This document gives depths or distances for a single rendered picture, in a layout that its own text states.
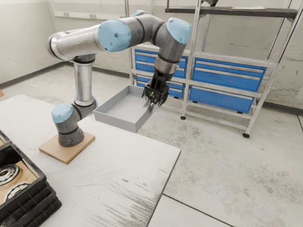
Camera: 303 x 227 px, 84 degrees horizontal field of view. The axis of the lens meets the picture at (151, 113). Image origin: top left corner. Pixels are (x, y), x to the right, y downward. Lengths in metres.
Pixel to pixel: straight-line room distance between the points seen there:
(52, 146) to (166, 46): 0.92
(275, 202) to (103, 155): 1.53
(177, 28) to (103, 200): 0.77
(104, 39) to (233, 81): 1.78
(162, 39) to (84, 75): 0.52
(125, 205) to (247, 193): 1.29
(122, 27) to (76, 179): 0.78
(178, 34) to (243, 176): 1.69
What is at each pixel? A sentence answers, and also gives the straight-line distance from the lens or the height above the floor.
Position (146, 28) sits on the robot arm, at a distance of 0.54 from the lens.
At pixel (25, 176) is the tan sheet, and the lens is 0.96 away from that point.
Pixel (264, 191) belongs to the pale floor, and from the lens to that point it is 1.99.
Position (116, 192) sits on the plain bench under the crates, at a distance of 0.91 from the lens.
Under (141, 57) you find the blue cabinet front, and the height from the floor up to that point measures 0.79.
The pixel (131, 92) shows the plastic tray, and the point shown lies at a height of 1.05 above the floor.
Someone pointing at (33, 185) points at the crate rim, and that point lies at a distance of 0.77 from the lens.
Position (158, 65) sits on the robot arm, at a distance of 0.57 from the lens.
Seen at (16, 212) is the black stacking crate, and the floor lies 0.86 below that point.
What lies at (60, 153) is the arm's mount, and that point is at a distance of 1.13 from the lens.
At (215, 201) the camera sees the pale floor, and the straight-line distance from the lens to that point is 1.75.
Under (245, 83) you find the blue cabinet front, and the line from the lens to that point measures 2.11.
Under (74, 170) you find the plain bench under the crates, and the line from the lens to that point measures 1.05.
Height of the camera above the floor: 1.48
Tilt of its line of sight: 36 degrees down
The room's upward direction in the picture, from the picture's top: straight up
